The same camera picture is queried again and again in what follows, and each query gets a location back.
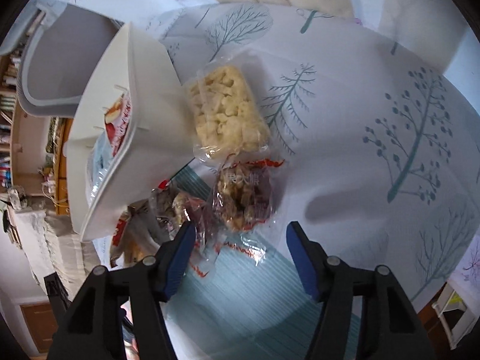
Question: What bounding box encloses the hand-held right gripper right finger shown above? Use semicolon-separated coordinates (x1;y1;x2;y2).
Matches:
286;221;437;360

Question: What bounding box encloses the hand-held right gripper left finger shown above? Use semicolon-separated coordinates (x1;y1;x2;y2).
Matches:
47;220;197;360

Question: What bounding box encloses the brown snack packet red print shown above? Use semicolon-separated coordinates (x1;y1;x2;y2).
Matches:
212;157;286;233

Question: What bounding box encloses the white plastic storage bin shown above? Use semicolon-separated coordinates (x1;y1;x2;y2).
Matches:
64;22;196;242

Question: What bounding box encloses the white lace cover cloth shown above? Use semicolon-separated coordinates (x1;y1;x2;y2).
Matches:
7;195;83;286

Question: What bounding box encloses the red edged white snack packet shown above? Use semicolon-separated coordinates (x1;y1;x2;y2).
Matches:
109;200;166;269

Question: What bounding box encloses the clear packet with red print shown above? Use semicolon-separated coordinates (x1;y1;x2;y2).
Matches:
150;180;222;282

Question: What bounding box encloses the teal striped table mat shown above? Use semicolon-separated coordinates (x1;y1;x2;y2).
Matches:
161;159;361;360

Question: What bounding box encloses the wooden bookshelf hutch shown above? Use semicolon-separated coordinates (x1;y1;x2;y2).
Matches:
0;7;53;196

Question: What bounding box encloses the small white rack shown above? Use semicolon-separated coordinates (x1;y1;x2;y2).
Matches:
431;281;477;349

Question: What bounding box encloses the clear puffed snack packet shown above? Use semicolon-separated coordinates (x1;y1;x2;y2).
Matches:
184;58;272;164

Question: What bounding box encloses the tree print tablecloth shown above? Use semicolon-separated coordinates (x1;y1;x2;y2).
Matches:
90;2;480;360

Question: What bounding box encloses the grey office chair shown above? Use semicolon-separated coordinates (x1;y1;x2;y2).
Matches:
0;0;124;119

